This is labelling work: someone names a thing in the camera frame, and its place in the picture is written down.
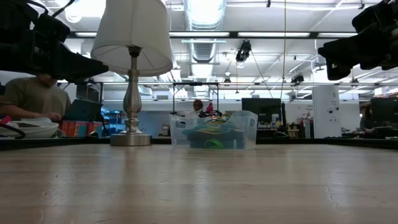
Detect person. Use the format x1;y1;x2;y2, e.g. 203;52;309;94
190;98;206;118
359;102;376;133
0;73;72;123

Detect black looped cable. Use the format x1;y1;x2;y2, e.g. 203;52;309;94
0;123;26;140

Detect black ceiling cable reel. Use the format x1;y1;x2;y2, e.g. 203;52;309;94
235;39;253;63
290;73;305;85

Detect silver ventilation duct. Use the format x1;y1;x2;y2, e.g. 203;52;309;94
183;0;228;65

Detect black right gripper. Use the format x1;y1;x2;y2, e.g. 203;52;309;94
317;0;398;81

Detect black overhead light bar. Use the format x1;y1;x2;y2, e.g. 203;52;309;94
67;30;358;40

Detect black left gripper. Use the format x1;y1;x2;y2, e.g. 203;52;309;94
0;0;109;83

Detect clear plastic bin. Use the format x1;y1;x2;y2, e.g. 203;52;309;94
169;110;259;151

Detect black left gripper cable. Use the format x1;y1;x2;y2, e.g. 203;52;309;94
51;0;76;18

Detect black computer monitor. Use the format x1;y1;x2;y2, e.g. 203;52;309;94
241;97;282;123

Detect white bowl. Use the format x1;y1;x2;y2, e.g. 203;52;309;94
0;117;60;139

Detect dark open laptop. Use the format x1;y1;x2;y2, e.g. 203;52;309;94
63;98;104;123

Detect black metal stand frame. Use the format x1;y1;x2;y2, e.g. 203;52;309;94
172;81;221;125

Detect orange cardboard boxes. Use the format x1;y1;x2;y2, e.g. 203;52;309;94
58;120;105;138

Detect thin hanging cord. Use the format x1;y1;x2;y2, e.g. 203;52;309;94
280;0;287;101

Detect black aluminium table frame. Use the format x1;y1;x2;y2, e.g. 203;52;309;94
0;136;398;151

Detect white shade silver table lamp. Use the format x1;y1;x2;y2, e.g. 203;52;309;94
90;0;174;147

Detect white column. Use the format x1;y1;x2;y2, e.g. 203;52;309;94
312;85;341;139

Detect black cabinet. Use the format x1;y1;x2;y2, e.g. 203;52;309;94
369;96;398;139

